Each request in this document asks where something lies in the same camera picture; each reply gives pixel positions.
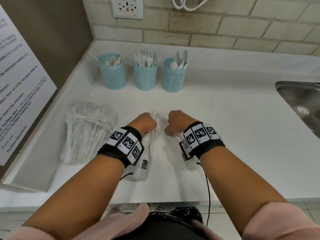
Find white printed notice sheet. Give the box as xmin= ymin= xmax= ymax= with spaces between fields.
xmin=0 ymin=4 xmax=58 ymax=166

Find person's right forearm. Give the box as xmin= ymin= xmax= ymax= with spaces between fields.
xmin=199 ymin=147 xmax=292 ymax=236

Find black wristband with markers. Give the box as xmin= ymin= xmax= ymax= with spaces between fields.
xmin=97 ymin=126 xmax=145 ymax=169
xmin=180 ymin=121 xmax=226 ymax=160

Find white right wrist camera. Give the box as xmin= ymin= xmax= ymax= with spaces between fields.
xmin=178 ymin=140 xmax=198 ymax=171

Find clear plastic utensil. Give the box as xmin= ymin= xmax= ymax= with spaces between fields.
xmin=151 ymin=109 xmax=170 ymax=131

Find person's left forearm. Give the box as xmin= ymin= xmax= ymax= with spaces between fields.
xmin=22 ymin=154 xmax=125 ymax=234

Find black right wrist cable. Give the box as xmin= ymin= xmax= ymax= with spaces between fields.
xmin=196 ymin=162 xmax=211 ymax=227

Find bunch of white plastic knives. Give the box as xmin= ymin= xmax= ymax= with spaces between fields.
xmin=90 ymin=54 xmax=124 ymax=67

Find clear bag of plastic cutlery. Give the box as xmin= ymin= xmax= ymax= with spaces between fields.
xmin=60 ymin=101 xmax=118 ymax=165

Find person's left hand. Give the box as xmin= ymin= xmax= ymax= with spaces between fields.
xmin=128 ymin=112 xmax=158 ymax=137

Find blue mesh cup with forks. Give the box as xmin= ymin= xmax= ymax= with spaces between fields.
xmin=133 ymin=60 xmax=158 ymax=91

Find white wall power outlet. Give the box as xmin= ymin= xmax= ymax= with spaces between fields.
xmin=110 ymin=0 xmax=145 ymax=20

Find person's right hand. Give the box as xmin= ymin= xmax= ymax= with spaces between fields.
xmin=164 ymin=109 xmax=198 ymax=136

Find black right wristband with markers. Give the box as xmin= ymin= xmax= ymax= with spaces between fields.
xmin=180 ymin=121 xmax=226 ymax=160

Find pink sweater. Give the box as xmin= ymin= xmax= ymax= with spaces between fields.
xmin=0 ymin=201 xmax=320 ymax=240

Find white cable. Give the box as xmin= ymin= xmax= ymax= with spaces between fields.
xmin=171 ymin=0 xmax=213 ymax=12

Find blue mesh cup with spoons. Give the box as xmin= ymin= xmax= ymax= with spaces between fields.
xmin=162 ymin=57 xmax=188 ymax=93

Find black trousers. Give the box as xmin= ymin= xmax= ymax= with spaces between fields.
xmin=129 ymin=207 xmax=209 ymax=240

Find bunch of white plastic spoons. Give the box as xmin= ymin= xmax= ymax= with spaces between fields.
xmin=169 ymin=49 xmax=189 ymax=71

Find black left wristband with markers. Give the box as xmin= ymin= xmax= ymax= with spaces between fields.
xmin=97 ymin=126 xmax=145 ymax=169

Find steel sink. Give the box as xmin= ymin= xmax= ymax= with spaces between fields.
xmin=275 ymin=81 xmax=320 ymax=140

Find blue mesh cup with knives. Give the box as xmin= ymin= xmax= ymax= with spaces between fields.
xmin=97 ymin=53 xmax=127 ymax=90

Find bunch of white plastic forks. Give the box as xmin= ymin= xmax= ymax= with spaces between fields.
xmin=134 ymin=49 xmax=163 ymax=68

